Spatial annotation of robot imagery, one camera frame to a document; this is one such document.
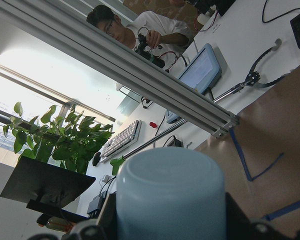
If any aluminium frame post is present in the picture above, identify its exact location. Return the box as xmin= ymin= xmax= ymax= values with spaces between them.
xmin=0 ymin=0 xmax=239 ymax=137

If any red small object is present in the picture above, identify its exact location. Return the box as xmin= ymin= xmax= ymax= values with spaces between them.
xmin=149 ymin=122 xmax=157 ymax=128

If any green potted plant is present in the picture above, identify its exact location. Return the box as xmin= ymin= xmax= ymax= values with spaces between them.
xmin=3 ymin=102 xmax=113 ymax=174

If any green handled reacher grabber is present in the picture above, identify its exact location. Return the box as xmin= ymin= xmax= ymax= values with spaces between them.
xmin=109 ymin=38 xmax=293 ymax=176

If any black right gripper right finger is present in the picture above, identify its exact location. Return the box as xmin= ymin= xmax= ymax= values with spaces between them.
xmin=225 ymin=192 xmax=251 ymax=240

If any black monitor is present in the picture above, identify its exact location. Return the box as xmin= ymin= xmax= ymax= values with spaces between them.
xmin=0 ymin=156 xmax=96 ymax=208

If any light blue cup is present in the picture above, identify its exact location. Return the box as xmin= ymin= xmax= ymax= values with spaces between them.
xmin=116 ymin=147 xmax=227 ymax=240

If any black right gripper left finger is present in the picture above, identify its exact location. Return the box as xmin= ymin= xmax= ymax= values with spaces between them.
xmin=97 ymin=192 xmax=117 ymax=240

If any person in white shirt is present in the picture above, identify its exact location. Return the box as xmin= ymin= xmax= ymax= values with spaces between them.
xmin=86 ymin=5 xmax=194 ymax=55

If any blue teach pendant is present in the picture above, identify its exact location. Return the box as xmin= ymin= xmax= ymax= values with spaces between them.
xmin=164 ymin=43 xmax=223 ymax=124

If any white keyboard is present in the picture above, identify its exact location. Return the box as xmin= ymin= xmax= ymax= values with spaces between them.
xmin=100 ymin=119 xmax=142 ymax=163

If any black computer mouse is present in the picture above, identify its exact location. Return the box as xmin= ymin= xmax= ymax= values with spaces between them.
xmin=92 ymin=151 xmax=101 ymax=167

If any black power adapter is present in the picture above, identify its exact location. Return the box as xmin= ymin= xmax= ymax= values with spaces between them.
xmin=163 ymin=135 xmax=183 ymax=148

